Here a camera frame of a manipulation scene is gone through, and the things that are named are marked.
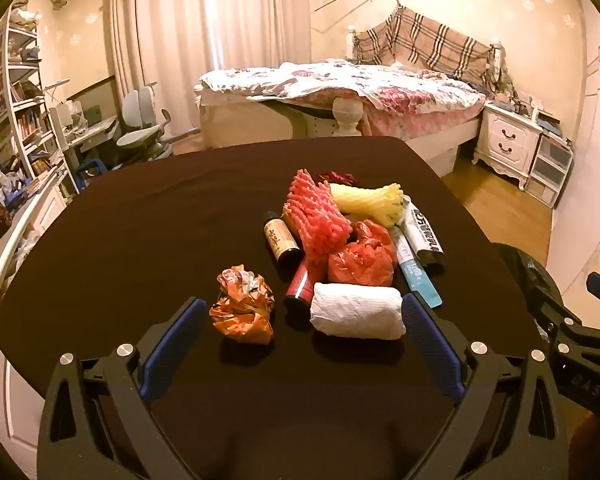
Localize row of books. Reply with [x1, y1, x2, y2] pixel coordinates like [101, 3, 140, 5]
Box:
[15, 107, 48, 143]

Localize bed with floral cover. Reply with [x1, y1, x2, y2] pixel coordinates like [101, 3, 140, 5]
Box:
[195, 25, 506, 173]

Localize white wardrobe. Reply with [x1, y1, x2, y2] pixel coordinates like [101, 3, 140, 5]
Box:
[545, 0, 600, 306]

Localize red cylindrical tube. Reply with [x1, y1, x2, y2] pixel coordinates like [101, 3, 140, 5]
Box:
[284, 255, 328, 313]

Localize small dark red wrapper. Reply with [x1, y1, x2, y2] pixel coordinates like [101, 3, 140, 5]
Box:
[319, 171, 358, 186]

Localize plastic drawer unit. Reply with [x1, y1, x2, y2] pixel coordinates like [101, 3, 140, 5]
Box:
[524, 132, 574, 209]

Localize white bookshelf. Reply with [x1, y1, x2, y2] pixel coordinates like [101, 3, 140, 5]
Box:
[0, 4, 83, 203]

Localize blue and white toothpaste tube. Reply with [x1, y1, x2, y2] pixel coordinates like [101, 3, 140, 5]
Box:
[389, 226, 443, 309]

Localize floral duvet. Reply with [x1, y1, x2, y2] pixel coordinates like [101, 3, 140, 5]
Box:
[200, 59, 487, 112]

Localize orange wrapper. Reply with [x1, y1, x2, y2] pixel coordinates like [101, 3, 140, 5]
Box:
[209, 265, 276, 345]

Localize plaid blanket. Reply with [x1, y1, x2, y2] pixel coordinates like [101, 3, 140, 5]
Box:
[352, 6, 497, 86]

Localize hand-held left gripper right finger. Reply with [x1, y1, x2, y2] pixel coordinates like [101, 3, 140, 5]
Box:
[400, 292, 571, 480]

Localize red foam fruit net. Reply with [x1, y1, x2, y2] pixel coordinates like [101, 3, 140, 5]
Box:
[282, 169, 353, 260]

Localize white desk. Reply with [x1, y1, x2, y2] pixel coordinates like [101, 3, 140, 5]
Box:
[55, 115, 122, 162]

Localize black lined trash bin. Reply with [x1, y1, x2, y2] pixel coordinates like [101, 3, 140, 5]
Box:
[490, 242, 566, 361]

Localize white paper towel wad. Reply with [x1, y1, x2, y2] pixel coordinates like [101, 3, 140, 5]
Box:
[309, 282, 407, 341]

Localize red plastic bag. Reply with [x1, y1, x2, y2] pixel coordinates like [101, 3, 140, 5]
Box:
[327, 220, 398, 286]

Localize white cabinet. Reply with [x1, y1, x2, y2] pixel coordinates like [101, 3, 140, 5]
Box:
[0, 170, 73, 476]

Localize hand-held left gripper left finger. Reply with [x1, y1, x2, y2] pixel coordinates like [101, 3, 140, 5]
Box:
[37, 297, 211, 480]

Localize pile of nightstand items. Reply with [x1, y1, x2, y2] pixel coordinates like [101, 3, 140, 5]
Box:
[482, 42, 563, 133]

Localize yellow foam fruit net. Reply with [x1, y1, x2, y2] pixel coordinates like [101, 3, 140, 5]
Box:
[329, 182, 408, 226]

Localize pink floral bedsheet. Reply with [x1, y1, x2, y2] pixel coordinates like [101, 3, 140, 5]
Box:
[361, 91, 485, 137]

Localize white wall pipes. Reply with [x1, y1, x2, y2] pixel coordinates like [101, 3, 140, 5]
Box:
[108, 0, 132, 107]

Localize cream curtains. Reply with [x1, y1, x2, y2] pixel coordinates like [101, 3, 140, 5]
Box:
[107, 0, 315, 150]

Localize blue stool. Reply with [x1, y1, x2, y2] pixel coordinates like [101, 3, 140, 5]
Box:
[74, 157, 107, 192]

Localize grey office chair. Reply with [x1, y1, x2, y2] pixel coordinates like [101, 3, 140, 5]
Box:
[114, 85, 175, 162]

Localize small brown bottle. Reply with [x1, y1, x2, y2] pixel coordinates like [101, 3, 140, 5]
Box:
[263, 211, 302, 267]

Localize white nightstand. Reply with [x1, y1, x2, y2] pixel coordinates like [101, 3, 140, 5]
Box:
[472, 101, 544, 179]

